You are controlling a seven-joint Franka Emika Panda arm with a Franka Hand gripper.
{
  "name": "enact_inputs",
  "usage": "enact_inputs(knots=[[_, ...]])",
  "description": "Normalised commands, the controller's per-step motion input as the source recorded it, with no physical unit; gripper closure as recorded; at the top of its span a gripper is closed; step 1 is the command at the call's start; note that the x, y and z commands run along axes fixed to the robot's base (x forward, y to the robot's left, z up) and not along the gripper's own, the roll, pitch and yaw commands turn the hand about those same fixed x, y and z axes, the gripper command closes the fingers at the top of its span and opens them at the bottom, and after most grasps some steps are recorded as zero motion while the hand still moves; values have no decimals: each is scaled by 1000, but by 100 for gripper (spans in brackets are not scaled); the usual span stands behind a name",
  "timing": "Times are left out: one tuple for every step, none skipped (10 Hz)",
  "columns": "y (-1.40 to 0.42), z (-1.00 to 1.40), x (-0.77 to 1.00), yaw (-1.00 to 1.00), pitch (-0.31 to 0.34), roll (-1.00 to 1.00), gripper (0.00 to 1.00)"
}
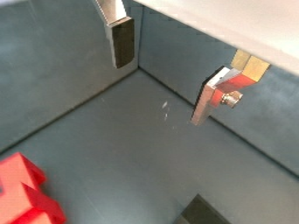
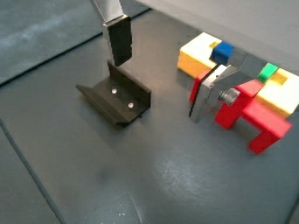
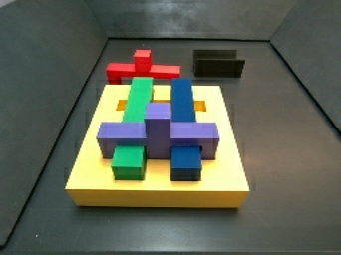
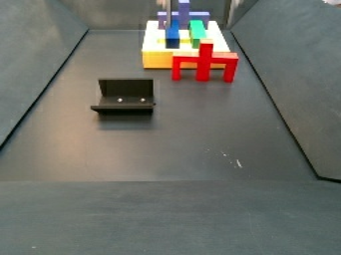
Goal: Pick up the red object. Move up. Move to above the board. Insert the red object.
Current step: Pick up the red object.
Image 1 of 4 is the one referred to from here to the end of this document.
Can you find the red cross-shaped block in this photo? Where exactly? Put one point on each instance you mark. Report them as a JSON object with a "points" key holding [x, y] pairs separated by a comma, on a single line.
{"points": [[25, 205]]}

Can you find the black rectangular box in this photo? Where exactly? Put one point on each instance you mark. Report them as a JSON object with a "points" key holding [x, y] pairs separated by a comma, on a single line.
{"points": [[201, 213]]}

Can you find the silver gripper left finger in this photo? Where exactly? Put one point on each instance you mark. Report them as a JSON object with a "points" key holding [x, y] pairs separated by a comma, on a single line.
{"points": [[121, 30]]}

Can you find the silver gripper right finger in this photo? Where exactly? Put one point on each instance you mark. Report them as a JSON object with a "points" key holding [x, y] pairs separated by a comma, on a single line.
{"points": [[221, 88]]}

